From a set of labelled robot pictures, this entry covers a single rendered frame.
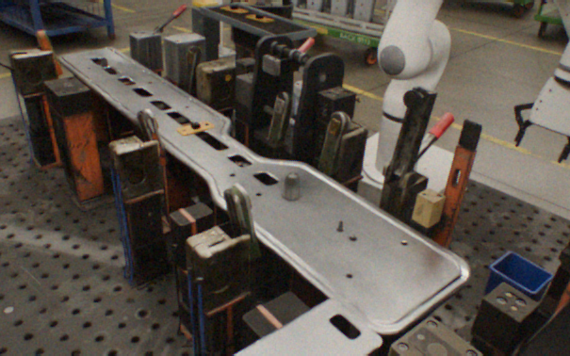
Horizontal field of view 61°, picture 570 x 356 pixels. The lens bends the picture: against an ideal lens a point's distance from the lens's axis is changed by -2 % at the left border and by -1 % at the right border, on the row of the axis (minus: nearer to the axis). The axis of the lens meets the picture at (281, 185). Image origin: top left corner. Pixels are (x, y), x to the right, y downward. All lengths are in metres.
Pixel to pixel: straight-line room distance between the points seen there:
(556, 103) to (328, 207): 0.54
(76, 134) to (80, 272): 0.36
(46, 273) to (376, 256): 0.78
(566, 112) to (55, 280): 1.17
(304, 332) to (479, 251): 0.80
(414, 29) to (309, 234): 0.60
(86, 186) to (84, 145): 0.12
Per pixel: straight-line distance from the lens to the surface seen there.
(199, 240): 0.72
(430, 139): 0.91
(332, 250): 0.78
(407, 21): 1.22
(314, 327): 0.66
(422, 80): 1.35
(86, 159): 1.40
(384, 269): 0.77
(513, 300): 0.66
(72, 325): 1.12
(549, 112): 1.17
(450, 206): 0.86
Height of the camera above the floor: 1.49
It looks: 32 degrees down
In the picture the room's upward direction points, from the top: 3 degrees clockwise
